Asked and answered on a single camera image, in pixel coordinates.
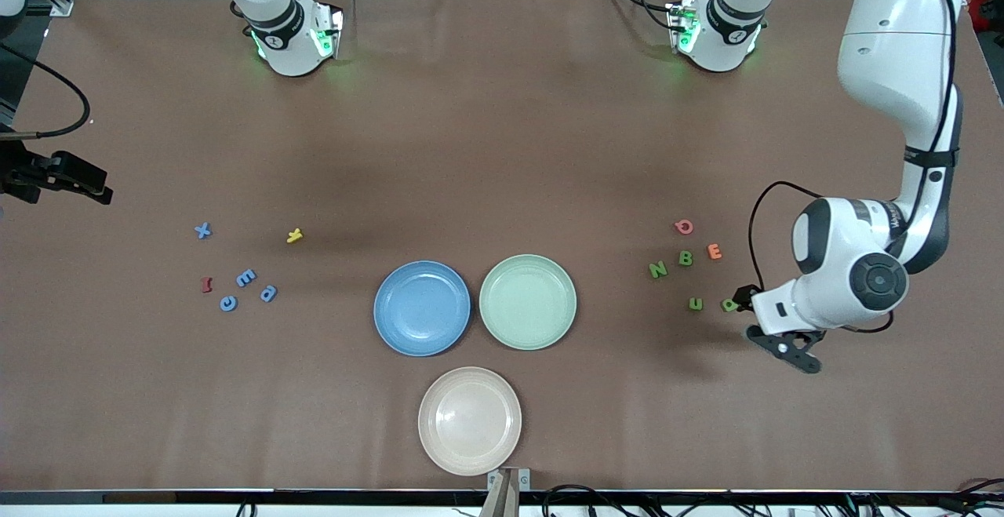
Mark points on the metal bracket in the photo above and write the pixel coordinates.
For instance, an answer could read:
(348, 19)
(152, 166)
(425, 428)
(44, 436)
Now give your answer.
(508, 479)

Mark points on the blue letter e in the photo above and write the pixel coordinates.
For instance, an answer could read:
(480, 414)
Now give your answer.
(222, 304)

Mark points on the blue letter m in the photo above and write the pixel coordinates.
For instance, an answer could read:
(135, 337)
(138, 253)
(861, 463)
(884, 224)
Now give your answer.
(246, 277)

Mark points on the pink letter Q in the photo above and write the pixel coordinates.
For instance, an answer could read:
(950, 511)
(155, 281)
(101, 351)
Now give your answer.
(676, 226)

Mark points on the yellow letter K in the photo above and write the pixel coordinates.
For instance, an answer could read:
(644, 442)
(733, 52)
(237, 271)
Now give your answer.
(294, 235)

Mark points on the green letter B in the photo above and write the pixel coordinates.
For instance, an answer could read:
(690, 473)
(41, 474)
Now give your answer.
(682, 259)

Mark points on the blue letter X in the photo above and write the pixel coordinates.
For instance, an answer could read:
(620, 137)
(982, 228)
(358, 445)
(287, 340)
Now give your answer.
(203, 230)

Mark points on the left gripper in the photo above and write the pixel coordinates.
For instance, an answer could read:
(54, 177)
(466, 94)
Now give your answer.
(744, 296)

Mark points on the beige plate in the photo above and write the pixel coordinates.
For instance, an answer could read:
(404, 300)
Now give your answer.
(470, 420)

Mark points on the orange letter E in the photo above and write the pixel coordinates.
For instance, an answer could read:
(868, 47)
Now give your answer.
(710, 251)

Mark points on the brown table cover sheet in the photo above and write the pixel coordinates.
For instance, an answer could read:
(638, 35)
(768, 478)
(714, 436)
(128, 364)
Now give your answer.
(502, 148)

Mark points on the light green plate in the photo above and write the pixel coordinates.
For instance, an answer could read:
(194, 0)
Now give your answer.
(527, 302)

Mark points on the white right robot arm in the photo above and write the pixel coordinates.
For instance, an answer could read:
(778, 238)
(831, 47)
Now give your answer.
(282, 38)

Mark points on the red object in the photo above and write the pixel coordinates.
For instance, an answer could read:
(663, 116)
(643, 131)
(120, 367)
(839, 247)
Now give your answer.
(990, 11)

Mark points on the blue letter a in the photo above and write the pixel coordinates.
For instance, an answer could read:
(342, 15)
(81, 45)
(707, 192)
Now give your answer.
(271, 296)

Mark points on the blue plate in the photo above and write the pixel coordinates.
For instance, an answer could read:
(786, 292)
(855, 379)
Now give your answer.
(422, 308)

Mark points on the green letter p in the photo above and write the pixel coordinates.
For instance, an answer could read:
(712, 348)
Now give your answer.
(726, 306)

